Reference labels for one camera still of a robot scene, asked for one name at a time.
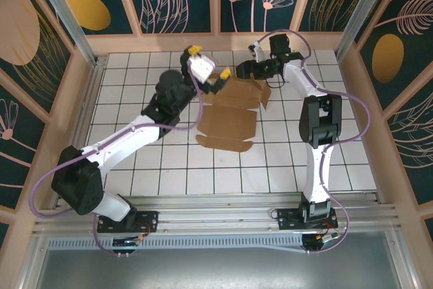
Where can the brown cardboard box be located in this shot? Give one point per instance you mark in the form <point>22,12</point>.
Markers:
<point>230,123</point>

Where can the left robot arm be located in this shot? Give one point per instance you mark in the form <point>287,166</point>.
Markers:
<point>118,140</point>

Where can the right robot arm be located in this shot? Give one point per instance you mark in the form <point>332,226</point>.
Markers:
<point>314,174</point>

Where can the grey metal panel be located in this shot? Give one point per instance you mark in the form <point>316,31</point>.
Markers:
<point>216,268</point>

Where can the aluminium side rail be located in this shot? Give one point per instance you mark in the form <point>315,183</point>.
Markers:
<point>88,99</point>

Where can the aluminium frame post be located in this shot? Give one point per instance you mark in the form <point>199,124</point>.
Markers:
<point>64,15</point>
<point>362,15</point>

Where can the long aluminium base rail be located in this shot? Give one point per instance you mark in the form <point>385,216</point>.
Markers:
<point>216,211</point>

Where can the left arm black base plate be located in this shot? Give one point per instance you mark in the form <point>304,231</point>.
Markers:
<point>149,219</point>

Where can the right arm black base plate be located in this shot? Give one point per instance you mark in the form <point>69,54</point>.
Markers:
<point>287,219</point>

